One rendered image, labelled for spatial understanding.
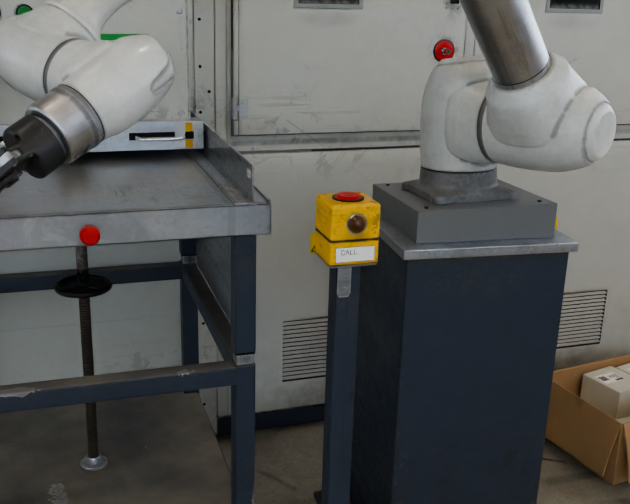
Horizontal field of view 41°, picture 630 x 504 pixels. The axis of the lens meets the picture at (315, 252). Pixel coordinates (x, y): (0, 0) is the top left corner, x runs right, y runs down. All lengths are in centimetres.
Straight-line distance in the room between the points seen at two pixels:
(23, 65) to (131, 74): 17
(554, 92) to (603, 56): 104
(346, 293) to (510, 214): 46
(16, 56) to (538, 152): 87
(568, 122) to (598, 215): 116
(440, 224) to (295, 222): 69
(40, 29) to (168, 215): 38
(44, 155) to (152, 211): 38
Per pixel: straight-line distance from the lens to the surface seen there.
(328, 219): 127
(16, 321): 221
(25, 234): 143
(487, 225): 164
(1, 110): 181
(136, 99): 115
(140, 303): 221
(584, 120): 151
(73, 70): 116
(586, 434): 236
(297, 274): 226
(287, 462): 230
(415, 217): 160
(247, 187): 149
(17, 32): 127
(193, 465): 197
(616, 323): 283
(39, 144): 109
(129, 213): 143
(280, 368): 235
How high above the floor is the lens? 122
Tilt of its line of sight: 18 degrees down
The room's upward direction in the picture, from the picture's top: 2 degrees clockwise
